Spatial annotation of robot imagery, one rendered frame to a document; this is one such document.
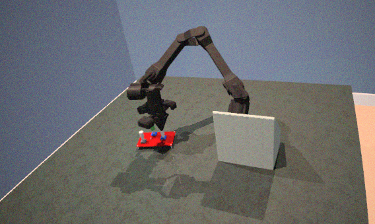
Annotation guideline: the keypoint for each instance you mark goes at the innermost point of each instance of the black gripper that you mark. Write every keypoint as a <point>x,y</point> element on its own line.
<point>158,114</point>

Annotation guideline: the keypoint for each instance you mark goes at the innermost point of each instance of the red rectangular board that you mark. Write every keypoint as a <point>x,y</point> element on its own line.
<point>156,139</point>

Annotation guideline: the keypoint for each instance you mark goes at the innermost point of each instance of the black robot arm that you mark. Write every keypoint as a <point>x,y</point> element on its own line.
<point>157,71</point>

